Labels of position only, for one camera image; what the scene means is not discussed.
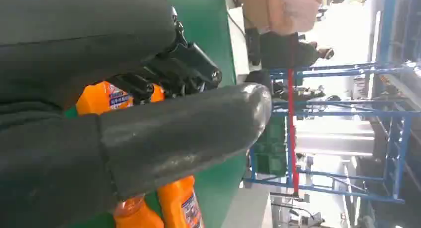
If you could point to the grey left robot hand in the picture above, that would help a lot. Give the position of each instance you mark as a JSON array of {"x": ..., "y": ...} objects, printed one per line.
[{"x": 82, "y": 39}]

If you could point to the orange drink bottle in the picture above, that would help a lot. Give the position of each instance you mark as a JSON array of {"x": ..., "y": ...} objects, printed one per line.
[
  {"x": 95, "y": 98},
  {"x": 138, "y": 216},
  {"x": 172, "y": 200}
]

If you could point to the green table mat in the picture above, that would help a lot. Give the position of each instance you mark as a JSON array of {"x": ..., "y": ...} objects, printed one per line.
[{"x": 210, "y": 22}]

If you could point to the white table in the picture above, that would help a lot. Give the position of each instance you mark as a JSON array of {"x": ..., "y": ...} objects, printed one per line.
[{"x": 238, "y": 48}]

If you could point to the person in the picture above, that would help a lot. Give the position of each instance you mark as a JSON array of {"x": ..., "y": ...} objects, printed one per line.
[{"x": 279, "y": 9}]

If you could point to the green crate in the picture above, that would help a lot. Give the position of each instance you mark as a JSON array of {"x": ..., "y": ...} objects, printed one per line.
[{"x": 273, "y": 147}]

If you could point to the red pole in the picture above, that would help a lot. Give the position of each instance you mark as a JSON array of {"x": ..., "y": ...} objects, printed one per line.
[{"x": 292, "y": 137}]

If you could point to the blue metal rack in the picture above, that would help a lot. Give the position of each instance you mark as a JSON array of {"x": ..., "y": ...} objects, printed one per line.
[{"x": 345, "y": 114}]

